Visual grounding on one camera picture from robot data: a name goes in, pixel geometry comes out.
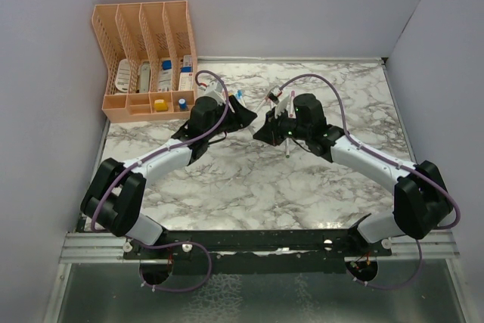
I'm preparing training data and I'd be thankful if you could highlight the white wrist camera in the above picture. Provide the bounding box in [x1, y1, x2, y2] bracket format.
[199, 80, 225, 105]
[265, 87, 290, 118]

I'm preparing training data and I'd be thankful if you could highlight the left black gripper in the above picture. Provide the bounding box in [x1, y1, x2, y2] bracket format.
[205, 95, 257, 141]

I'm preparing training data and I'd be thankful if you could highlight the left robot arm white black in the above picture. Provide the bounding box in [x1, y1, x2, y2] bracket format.
[80, 95, 257, 259]

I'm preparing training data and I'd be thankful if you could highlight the white remote in organizer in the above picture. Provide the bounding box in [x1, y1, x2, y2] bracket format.
[114, 58, 131, 93]

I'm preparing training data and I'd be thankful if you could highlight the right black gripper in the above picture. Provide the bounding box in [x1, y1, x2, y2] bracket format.
[254, 106, 310, 148]

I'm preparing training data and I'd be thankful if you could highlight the white device in organizer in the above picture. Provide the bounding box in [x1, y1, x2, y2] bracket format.
[138, 62, 150, 93]

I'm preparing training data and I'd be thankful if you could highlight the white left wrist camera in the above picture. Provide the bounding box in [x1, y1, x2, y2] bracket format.
[199, 80, 225, 105]

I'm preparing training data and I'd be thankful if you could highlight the blue capped white marker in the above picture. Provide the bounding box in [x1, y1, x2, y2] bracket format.
[236, 90, 244, 103]

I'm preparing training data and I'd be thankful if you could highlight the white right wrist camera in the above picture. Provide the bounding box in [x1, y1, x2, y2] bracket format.
[265, 87, 290, 118]

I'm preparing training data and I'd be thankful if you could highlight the brown capped white marker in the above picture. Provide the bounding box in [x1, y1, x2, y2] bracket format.
[254, 98, 267, 113]

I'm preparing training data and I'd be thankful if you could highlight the yellow small box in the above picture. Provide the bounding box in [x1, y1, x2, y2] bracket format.
[154, 99, 169, 112]

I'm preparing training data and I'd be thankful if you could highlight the white blue box in organizer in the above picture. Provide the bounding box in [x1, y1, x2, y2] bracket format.
[157, 58, 172, 92]

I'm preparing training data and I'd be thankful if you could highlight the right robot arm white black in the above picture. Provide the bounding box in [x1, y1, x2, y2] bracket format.
[253, 93, 453, 256]

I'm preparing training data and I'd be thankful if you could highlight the peach plastic desk organizer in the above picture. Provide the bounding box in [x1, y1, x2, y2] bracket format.
[92, 0, 197, 123]

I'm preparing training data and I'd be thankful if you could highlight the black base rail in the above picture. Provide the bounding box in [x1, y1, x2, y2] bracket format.
[124, 228, 391, 275]

